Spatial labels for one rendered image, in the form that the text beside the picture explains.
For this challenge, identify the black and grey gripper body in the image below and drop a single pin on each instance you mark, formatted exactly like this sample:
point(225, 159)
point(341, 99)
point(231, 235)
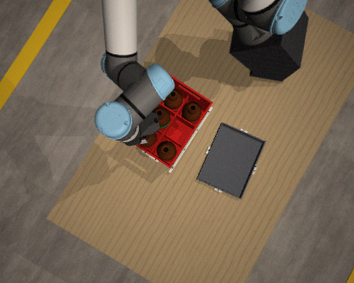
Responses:
point(147, 127)

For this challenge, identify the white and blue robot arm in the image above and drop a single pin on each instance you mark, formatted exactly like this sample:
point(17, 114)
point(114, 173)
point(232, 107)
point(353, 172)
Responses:
point(144, 89)

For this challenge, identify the red divided crate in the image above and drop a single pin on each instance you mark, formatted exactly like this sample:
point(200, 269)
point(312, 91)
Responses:
point(180, 130)

